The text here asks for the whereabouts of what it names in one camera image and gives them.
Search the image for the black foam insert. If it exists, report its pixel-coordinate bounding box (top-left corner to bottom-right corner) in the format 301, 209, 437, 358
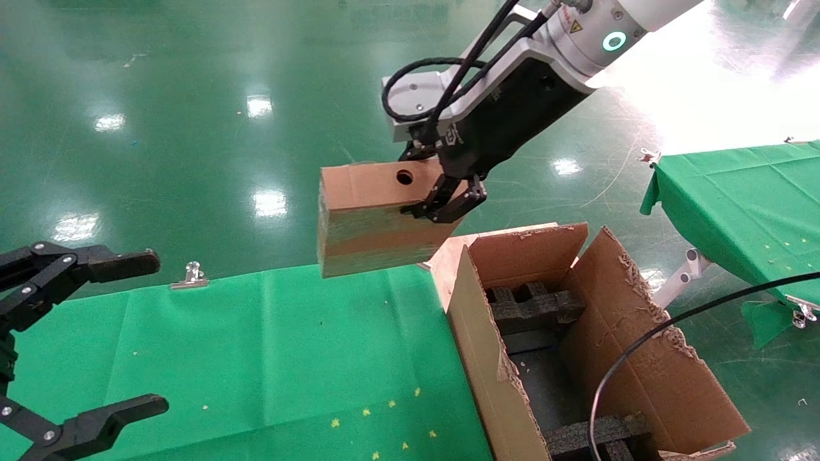
485, 282, 587, 337
543, 413, 654, 461

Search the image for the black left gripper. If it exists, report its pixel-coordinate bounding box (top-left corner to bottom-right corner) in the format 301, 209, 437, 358
0, 241, 170, 461

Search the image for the large green table cloth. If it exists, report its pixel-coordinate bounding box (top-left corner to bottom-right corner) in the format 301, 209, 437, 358
0, 256, 494, 461

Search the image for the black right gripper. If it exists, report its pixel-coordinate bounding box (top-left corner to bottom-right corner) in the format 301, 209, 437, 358
398, 56, 595, 224

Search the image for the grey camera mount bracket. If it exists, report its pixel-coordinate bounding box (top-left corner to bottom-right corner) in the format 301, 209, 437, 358
448, 5, 561, 87

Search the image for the white table leg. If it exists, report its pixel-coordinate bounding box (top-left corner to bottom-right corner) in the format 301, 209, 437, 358
652, 248, 714, 310

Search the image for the thin black loose cable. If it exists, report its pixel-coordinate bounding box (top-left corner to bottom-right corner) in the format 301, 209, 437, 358
587, 272, 820, 461

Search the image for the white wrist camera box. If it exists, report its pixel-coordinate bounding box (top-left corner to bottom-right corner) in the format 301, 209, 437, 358
382, 67, 463, 143

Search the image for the small brown cardboard box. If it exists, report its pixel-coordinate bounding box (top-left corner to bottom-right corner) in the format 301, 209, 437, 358
316, 159, 466, 279

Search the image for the small green table cloth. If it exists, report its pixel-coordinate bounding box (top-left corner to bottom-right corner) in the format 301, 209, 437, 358
641, 140, 820, 350

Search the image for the black sleeved camera cable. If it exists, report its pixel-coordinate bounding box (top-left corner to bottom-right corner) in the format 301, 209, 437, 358
382, 0, 558, 124

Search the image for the large open brown carton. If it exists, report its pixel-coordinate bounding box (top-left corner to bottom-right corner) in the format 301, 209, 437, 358
430, 222, 751, 461

